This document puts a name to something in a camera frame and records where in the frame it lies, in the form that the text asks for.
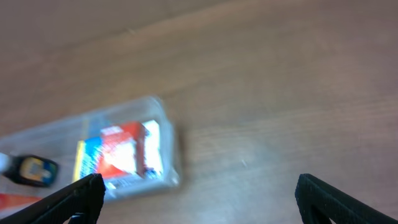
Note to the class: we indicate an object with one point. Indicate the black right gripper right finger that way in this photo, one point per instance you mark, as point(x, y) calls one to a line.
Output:
point(318, 202)

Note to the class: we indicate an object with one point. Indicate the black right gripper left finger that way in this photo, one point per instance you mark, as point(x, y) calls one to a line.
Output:
point(79, 202)

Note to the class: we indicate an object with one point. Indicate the blue VapoDrops cough box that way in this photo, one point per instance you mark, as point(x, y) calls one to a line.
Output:
point(88, 152)

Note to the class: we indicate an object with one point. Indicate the dark bottle white cap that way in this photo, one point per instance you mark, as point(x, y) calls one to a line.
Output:
point(29, 170)

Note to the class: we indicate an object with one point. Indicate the clear plastic container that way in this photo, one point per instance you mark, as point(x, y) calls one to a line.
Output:
point(58, 141)

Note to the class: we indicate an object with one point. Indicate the orange tablet tube white cap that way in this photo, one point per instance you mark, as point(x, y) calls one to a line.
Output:
point(10, 204)

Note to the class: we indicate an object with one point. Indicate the red ActiFast medicine box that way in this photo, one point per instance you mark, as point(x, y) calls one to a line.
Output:
point(122, 151)

